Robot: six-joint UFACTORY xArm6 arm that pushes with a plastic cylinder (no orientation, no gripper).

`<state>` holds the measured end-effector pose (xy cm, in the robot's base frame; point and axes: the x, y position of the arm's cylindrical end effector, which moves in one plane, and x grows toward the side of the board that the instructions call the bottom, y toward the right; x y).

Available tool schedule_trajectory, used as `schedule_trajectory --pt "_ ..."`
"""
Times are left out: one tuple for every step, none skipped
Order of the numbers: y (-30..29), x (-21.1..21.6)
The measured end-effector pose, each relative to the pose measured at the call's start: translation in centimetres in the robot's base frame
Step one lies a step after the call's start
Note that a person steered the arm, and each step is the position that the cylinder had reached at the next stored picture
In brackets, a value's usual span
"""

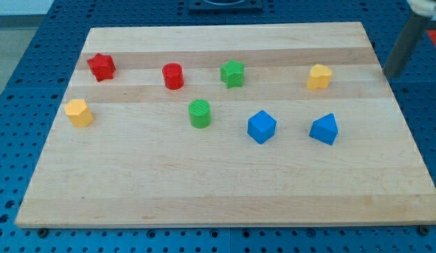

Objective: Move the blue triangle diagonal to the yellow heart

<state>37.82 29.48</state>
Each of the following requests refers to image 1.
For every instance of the green cylinder block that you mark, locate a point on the green cylinder block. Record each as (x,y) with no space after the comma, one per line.
(200,113)

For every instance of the wooden board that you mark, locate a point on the wooden board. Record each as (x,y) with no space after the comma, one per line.
(141,164)

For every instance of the yellow hexagon block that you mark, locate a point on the yellow hexagon block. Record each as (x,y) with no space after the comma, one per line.
(78,113)

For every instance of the yellow heart block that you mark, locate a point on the yellow heart block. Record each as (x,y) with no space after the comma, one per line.
(319,77)

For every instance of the red cylinder block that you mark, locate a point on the red cylinder block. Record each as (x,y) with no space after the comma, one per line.
(173,76)

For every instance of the green star block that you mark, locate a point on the green star block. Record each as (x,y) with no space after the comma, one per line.
(232,73)

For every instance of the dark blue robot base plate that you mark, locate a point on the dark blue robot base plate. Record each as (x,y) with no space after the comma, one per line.
(199,6)

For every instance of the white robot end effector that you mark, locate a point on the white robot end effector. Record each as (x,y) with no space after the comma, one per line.
(426,8)

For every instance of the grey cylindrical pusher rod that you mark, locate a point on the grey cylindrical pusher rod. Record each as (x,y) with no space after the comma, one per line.
(405,45)

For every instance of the blue triangle block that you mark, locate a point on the blue triangle block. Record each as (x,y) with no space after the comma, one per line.
(325,129)

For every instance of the blue cube block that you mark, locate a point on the blue cube block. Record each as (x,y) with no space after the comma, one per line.
(261,127)

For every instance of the red star block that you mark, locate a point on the red star block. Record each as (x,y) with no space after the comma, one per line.
(102,67)

